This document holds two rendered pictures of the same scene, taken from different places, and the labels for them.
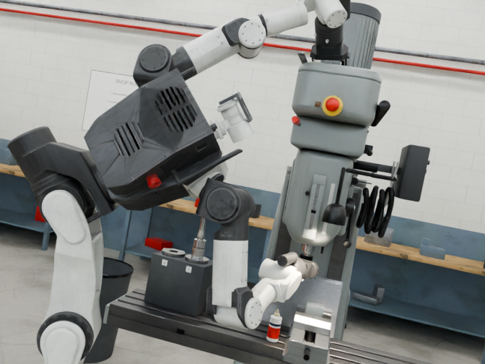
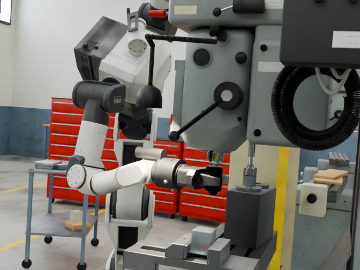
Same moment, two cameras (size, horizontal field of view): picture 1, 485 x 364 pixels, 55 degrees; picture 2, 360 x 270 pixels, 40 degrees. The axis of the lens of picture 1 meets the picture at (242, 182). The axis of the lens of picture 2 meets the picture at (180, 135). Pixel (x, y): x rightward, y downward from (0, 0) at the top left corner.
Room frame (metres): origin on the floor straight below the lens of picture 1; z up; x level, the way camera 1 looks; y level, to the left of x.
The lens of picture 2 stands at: (1.68, -1.62, 1.41)
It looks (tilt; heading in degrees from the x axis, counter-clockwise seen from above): 3 degrees down; 97
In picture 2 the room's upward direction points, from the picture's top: 4 degrees clockwise
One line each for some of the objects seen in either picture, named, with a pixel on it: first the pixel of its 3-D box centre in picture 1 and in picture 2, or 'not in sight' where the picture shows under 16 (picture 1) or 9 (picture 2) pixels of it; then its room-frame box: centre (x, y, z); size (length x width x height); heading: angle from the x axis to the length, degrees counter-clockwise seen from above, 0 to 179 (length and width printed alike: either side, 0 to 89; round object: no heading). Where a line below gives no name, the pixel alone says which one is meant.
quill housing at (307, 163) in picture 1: (317, 197); (221, 91); (1.62, -0.27, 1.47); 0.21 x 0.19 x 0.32; 79
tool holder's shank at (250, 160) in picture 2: (203, 224); (251, 151); (1.73, 0.12, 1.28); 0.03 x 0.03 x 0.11
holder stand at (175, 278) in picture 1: (180, 279); (250, 212); (1.74, 0.16, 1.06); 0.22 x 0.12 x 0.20; 72
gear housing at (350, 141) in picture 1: (329, 139); (240, 13); (1.66, -0.28, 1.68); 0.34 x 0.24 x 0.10; 169
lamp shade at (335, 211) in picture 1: (335, 213); (149, 96); (1.43, -0.30, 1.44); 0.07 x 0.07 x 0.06
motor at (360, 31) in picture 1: (348, 51); not in sight; (1.86, -0.32, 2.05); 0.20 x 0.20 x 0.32
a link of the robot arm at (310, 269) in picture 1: (296, 269); (186, 176); (1.54, -0.23, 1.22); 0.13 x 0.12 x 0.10; 64
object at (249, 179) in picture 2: (198, 249); (249, 178); (1.73, 0.12, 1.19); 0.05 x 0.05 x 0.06
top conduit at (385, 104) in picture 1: (377, 115); not in sight; (1.62, -0.42, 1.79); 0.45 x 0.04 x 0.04; 169
